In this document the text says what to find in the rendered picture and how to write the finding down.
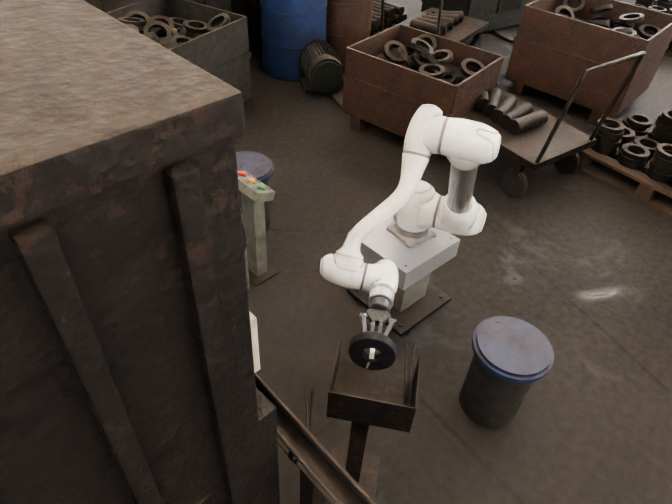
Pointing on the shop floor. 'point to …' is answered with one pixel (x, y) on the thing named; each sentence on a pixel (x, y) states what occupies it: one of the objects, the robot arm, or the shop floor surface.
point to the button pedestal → (253, 215)
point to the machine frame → (122, 273)
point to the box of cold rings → (587, 50)
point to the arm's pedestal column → (410, 303)
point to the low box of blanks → (413, 78)
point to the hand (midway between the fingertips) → (373, 347)
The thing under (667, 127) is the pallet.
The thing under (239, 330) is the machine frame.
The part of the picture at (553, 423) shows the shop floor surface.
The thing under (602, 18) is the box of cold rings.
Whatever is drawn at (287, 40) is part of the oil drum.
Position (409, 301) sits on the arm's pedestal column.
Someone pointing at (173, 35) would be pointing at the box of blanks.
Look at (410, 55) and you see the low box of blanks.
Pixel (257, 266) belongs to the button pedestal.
